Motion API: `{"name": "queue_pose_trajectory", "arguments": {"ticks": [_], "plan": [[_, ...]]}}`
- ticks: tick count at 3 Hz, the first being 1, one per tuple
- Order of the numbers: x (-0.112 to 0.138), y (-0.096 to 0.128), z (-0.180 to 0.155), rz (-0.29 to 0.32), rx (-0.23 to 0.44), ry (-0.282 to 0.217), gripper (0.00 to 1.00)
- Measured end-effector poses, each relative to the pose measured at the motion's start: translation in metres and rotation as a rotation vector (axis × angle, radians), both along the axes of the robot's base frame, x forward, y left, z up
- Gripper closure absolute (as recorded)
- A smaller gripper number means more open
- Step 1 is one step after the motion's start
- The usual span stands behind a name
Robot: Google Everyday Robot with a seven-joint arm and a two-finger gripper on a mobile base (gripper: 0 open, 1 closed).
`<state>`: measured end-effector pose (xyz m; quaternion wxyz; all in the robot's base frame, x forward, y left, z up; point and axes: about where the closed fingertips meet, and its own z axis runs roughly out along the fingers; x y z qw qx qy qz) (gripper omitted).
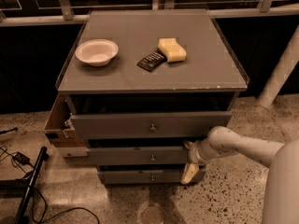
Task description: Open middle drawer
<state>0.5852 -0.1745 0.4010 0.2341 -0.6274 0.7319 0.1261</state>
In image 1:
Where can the white bowl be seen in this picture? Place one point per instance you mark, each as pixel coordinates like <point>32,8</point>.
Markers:
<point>97,52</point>

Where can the grey drawer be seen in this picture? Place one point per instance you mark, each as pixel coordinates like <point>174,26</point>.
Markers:
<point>138,155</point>
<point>128,177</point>
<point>148,125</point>

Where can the grey drawer cabinet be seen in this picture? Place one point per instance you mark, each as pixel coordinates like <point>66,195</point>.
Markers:
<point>208,80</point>

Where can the black power adapter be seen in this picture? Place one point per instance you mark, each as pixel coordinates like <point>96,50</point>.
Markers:
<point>21,158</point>

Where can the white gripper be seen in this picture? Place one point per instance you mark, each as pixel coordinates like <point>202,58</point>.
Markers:
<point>193,154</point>

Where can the grey bottom drawer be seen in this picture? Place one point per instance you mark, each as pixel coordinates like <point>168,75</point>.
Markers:
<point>128,177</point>

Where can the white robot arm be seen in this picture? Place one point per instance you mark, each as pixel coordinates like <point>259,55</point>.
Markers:
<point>281,198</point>

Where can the metal window railing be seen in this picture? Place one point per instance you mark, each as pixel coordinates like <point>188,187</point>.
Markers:
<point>68,11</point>

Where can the white diagonal post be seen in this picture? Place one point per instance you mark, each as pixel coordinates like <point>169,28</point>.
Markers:
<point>287,62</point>

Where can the yellow sponge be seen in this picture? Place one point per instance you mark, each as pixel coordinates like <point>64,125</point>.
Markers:
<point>172,50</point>

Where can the wooden side box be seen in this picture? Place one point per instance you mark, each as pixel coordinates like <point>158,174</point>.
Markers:
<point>61,133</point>

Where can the grey top drawer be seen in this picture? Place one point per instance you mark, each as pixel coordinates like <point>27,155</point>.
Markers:
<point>148,125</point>

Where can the black pole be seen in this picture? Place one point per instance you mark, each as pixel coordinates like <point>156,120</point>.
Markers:
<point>20,217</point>

